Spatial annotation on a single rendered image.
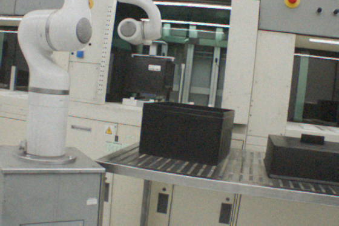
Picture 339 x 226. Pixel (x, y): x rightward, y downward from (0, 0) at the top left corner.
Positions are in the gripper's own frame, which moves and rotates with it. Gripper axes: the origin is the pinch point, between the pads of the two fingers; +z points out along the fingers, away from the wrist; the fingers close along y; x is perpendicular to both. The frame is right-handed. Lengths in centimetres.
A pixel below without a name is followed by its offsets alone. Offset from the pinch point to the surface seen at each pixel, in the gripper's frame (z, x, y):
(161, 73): 21.1, -13.9, 7.3
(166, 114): -43, -28, 19
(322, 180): -56, -42, 69
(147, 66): 22.0, -11.0, -0.6
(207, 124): -46, -30, 32
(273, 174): -55, -42, 54
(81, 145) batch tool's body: 5, -52, -26
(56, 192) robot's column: -76, -49, -4
